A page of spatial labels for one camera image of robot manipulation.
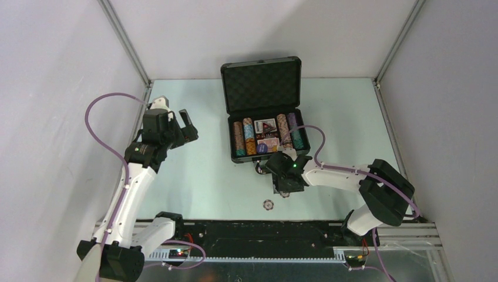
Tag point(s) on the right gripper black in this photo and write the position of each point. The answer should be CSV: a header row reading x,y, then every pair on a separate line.
x,y
286,185

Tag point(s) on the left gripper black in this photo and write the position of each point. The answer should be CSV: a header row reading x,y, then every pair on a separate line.
x,y
175,131

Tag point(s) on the poker chip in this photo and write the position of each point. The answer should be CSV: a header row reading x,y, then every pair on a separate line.
x,y
286,194
268,204

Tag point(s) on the red playing card deck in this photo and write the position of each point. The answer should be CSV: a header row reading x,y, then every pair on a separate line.
x,y
272,143

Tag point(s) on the blue playing card deck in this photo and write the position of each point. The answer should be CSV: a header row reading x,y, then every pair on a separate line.
x,y
257,125

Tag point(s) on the black poker set case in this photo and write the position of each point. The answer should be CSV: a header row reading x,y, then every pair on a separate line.
x,y
260,90

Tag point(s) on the blue small blind button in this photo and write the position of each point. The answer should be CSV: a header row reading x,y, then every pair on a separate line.
x,y
261,148

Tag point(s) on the black triangular all-in marker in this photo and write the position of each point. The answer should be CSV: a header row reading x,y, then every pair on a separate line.
x,y
266,127

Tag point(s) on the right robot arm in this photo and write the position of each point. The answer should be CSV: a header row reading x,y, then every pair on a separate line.
x,y
385,192

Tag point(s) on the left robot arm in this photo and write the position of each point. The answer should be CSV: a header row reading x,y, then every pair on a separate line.
x,y
120,252

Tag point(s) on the pink brown chip stack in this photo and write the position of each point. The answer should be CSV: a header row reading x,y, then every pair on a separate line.
x,y
286,141

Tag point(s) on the brown teal chip stack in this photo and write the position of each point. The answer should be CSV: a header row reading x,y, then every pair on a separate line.
x,y
239,139

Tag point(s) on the purple chip stack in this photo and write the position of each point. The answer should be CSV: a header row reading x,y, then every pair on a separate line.
x,y
292,120

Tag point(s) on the orange blue chip stack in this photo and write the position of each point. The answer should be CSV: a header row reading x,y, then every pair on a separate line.
x,y
250,143

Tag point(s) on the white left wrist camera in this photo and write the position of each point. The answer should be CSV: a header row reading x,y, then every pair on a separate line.
x,y
160,103

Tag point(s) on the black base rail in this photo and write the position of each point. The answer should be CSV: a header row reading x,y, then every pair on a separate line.
x,y
267,240

